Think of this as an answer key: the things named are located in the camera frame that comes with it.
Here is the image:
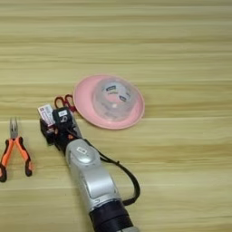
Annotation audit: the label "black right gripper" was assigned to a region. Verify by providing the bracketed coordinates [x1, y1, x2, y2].
[39, 118, 82, 153]

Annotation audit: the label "red handled scissors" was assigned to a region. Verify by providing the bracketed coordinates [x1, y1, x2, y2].
[53, 93, 77, 113]

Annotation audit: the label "orange black pliers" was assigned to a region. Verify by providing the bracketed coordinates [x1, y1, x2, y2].
[0, 117, 34, 183]

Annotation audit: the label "white red label tag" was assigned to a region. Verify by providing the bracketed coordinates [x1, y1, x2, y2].
[37, 103, 56, 127]

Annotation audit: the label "small black box white label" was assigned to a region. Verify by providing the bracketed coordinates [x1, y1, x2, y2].
[52, 106, 74, 130]

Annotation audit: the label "pink round plate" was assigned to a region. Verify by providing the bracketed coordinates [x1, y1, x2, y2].
[72, 74, 146, 131]

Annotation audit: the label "clear tape roll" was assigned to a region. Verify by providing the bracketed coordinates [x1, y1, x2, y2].
[92, 79, 136, 121]

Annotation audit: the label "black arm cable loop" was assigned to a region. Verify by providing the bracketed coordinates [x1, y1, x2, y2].
[67, 128, 141, 207]

